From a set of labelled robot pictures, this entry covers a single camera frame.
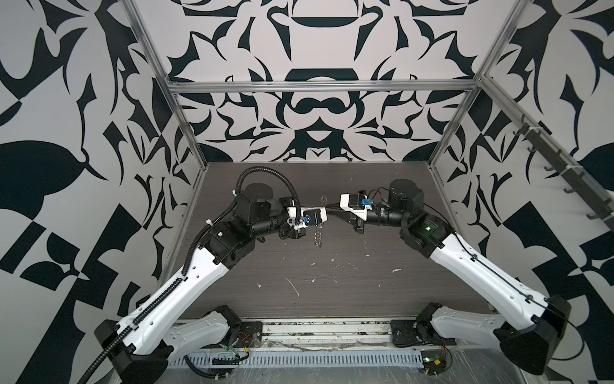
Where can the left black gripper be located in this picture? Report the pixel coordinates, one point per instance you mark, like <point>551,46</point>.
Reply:
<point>295,233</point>

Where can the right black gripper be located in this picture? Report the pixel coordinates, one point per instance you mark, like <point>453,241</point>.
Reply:
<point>354,221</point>

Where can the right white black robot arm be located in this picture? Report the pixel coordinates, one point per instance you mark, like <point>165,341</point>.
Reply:
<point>526,326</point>

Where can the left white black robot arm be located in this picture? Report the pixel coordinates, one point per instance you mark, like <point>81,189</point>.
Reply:
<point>141,345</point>

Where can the left electronics board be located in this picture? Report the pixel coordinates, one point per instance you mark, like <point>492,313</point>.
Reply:
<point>230,361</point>

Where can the electronics board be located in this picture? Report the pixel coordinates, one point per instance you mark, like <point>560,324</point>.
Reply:
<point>436,362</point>
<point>230,361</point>

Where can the right electronics board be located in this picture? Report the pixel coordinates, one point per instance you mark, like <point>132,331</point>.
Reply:
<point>436,362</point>

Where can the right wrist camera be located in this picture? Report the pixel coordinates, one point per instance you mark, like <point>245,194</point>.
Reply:
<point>357,204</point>

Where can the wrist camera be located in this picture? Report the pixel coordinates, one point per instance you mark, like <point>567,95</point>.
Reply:
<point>357,204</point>
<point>308,217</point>

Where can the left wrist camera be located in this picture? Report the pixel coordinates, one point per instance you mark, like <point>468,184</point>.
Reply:
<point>308,217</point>

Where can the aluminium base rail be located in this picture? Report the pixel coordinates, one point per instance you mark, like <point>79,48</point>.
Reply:
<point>337,333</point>

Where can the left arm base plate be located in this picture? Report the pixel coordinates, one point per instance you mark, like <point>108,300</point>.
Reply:
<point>246,334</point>

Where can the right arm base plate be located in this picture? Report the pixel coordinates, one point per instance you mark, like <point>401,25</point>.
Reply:
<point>407,332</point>

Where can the white slotted cable duct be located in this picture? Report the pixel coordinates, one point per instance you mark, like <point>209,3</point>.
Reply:
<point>318,359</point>

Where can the wall hook rail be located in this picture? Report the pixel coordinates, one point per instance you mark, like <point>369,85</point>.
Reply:
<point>559,162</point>

